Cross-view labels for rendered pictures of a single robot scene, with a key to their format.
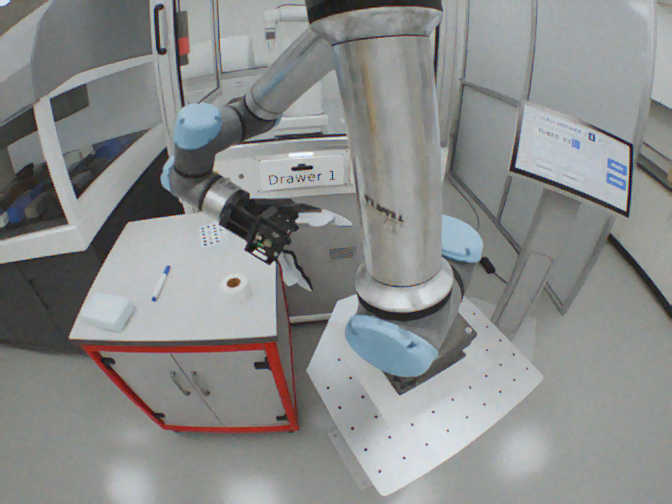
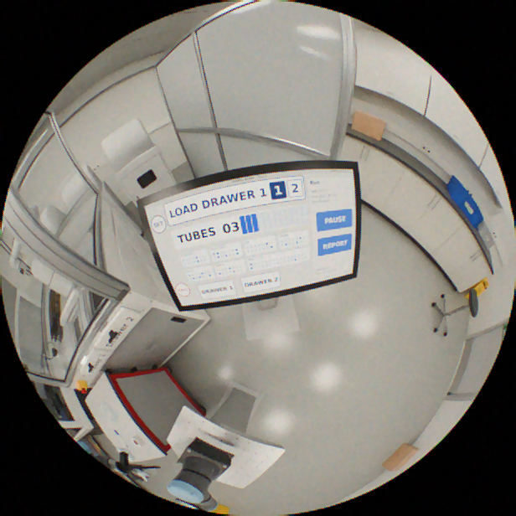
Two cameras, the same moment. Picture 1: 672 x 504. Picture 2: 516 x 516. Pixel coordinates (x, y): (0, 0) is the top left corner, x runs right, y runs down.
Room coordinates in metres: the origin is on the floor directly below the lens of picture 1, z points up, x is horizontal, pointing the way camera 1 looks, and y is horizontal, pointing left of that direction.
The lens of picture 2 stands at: (0.72, -0.76, 1.34)
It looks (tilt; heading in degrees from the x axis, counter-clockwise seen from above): 62 degrees down; 330
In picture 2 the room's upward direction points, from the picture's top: 10 degrees counter-clockwise
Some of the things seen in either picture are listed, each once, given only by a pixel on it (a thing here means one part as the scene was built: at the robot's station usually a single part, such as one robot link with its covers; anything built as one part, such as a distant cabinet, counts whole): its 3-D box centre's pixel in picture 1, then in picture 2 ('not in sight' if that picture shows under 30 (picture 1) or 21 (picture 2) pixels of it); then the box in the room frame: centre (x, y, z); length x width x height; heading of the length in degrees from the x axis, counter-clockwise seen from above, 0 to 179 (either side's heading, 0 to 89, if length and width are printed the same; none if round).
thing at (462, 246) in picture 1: (439, 262); (188, 488); (0.37, -0.16, 1.02); 0.13 x 0.12 x 0.14; 146
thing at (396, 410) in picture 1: (388, 414); (229, 421); (0.39, -0.16, 0.38); 0.30 x 0.30 x 0.76; 27
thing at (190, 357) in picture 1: (209, 339); (147, 414); (0.67, 0.48, 0.38); 0.62 x 0.58 x 0.76; 98
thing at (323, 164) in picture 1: (301, 172); (93, 362); (1.03, 0.12, 0.87); 0.29 x 0.02 x 0.11; 98
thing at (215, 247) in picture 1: (213, 238); (109, 412); (0.76, 0.38, 0.78); 0.12 x 0.08 x 0.04; 25
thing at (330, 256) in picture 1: (310, 214); (127, 309); (1.51, 0.14, 0.40); 1.03 x 0.95 x 0.80; 98
